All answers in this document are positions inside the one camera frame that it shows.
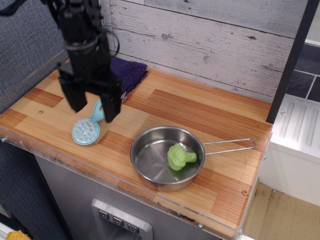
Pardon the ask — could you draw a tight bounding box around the stainless steel pan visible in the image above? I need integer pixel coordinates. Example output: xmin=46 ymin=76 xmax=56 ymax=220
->
xmin=129 ymin=125 xmax=257 ymax=193

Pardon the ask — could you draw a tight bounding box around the purple folded towel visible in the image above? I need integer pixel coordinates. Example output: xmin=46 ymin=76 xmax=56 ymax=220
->
xmin=110 ymin=57 xmax=148 ymax=95

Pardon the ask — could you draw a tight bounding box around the black right frame post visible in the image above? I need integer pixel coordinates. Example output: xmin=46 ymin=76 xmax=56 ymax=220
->
xmin=266 ymin=0 xmax=320 ymax=124

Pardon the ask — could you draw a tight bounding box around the clear acrylic edge guard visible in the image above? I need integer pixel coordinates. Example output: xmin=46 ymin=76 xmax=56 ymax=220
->
xmin=0 ymin=127 xmax=243 ymax=240

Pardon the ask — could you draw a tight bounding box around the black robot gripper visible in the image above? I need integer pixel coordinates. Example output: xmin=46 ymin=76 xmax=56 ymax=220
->
xmin=58 ymin=41 xmax=123 ymax=123

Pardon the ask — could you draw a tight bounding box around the green toy broccoli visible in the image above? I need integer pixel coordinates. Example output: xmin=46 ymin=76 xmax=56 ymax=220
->
xmin=167 ymin=143 xmax=197 ymax=171

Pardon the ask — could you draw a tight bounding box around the silver dispenser control panel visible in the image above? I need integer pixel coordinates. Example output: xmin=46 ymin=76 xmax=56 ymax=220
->
xmin=91 ymin=198 xmax=154 ymax=240

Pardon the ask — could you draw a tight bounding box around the light blue scrub brush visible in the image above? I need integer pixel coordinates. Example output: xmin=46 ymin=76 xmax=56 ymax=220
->
xmin=71 ymin=100 xmax=105 ymax=146

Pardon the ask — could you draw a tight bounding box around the yellow toy object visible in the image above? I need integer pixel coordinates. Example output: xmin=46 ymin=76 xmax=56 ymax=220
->
xmin=6 ymin=230 xmax=31 ymax=240

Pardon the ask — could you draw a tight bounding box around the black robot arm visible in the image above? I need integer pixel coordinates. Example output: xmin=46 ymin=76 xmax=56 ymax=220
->
xmin=44 ymin=0 xmax=124 ymax=123

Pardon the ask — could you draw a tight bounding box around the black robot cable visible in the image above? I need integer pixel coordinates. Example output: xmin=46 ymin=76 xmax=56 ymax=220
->
xmin=99 ymin=27 xmax=121 ymax=57

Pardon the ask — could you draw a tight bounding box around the stainless steel cabinet front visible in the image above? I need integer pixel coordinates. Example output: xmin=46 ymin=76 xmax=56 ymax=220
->
xmin=35 ymin=156 xmax=217 ymax=240

